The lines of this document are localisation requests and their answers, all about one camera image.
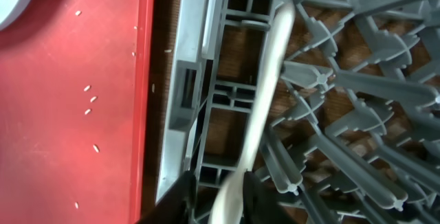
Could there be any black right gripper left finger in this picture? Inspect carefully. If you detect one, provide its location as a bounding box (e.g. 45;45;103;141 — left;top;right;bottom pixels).
136;170;196;224

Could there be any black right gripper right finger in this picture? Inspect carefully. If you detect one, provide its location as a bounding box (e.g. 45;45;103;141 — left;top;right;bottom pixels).
243;172;296;224

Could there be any white plastic spoon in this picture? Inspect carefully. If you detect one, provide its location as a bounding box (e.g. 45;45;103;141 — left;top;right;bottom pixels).
208;3;296;224

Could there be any grey dishwasher rack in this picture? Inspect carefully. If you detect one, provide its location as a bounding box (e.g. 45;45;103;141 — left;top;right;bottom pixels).
155;0;439;223

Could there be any red serving tray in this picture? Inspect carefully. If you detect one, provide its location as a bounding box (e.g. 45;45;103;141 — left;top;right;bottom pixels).
1;0;154;223

